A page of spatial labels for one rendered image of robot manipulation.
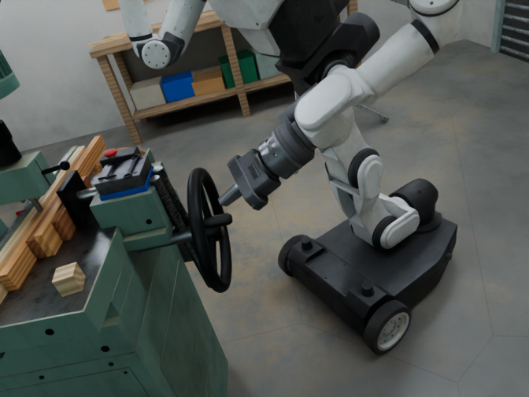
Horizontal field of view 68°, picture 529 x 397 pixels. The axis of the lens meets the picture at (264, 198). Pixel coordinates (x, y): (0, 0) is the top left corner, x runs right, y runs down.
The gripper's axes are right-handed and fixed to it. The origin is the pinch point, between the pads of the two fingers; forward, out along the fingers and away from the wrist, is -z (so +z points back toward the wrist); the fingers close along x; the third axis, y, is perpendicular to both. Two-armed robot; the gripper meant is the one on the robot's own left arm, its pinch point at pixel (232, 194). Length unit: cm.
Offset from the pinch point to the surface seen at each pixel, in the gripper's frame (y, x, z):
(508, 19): -298, 149, 165
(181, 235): -3.4, 2.2, -17.7
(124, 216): 8.9, 7.0, -20.2
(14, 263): 24.0, 3.2, -34.5
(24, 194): 22.6, 16.7, -30.4
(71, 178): 14.7, 19.9, -25.9
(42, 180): 20.6, 18.0, -26.8
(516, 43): -303, 128, 157
